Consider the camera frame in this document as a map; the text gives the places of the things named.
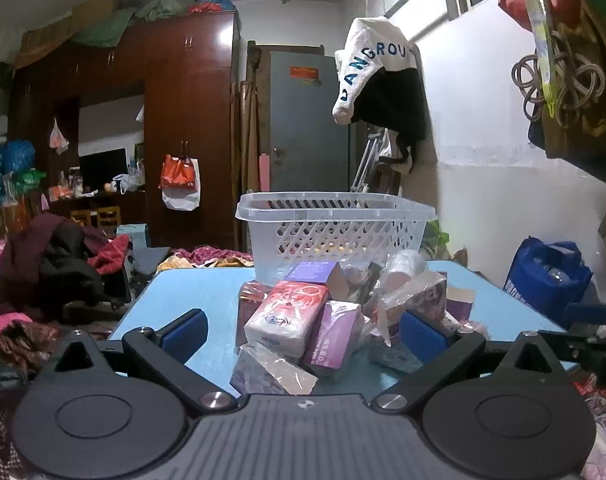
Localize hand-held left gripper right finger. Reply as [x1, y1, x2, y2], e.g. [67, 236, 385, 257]
[370, 309, 568, 413]

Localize white printed garment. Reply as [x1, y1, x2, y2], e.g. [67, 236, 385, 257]
[333, 16, 418, 126]

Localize brown wooden wardrobe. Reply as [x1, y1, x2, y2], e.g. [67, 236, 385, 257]
[13, 10, 241, 251]

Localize purple box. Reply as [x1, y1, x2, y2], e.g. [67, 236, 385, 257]
[284, 261, 346, 302]

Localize purple tissue pack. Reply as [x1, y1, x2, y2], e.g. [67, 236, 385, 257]
[303, 301, 365, 378]

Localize blue patterned bundle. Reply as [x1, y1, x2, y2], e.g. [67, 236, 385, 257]
[0, 140, 36, 208]

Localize pile of dark clothes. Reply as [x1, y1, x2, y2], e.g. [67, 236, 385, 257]
[0, 212, 134, 321]

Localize wooden planks bundle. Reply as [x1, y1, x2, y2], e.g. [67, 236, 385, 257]
[230, 42, 264, 193]

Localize green plant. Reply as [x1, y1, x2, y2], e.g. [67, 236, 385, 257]
[423, 220, 451, 261]

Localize black hanging garment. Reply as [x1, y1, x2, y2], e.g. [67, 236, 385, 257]
[350, 67, 429, 176]

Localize coiled rope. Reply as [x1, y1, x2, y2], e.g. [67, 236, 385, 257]
[512, 52, 606, 126]

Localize black television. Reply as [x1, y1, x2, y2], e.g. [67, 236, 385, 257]
[79, 148, 128, 196]

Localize white plastic basket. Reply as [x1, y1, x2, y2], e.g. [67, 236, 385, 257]
[235, 191, 438, 283]

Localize folding metal rack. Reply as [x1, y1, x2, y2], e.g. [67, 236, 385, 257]
[350, 127, 399, 196]

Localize purple white carton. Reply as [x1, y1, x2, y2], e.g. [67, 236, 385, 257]
[445, 287, 476, 322]

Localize yellow green hanging strap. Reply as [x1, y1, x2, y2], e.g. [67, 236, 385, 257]
[513, 0, 558, 106]

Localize paper cup stack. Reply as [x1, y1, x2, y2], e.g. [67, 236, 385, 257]
[373, 249, 430, 311]

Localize pink white tissue pack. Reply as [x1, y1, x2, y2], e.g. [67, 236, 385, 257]
[244, 280, 331, 358]

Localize blue shopping bag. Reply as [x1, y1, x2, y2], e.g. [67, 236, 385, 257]
[505, 236, 594, 328]

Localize pink label plastic pack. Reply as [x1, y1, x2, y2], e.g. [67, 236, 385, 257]
[378, 270, 449, 346]

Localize small hanging plastic bag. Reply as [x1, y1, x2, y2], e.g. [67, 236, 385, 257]
[49, 117, 69, 155]

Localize dark hanging tote bag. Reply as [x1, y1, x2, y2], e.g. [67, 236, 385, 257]
[528, 0, 606, 184]

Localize orange white plastic bag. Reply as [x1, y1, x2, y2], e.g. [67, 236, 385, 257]
[159, 154, 200, 211]

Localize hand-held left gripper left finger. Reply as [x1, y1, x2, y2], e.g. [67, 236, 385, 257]
[36, 309, 238, 416]

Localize clear wrapped tissue pack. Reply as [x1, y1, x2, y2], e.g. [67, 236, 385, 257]
[229, 342, 319, 396]

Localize green cloth bundle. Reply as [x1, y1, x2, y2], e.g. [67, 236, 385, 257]
[73, 0, 194, 48]

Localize grey door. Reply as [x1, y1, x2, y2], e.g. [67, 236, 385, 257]
[268, 51, 356, 193]

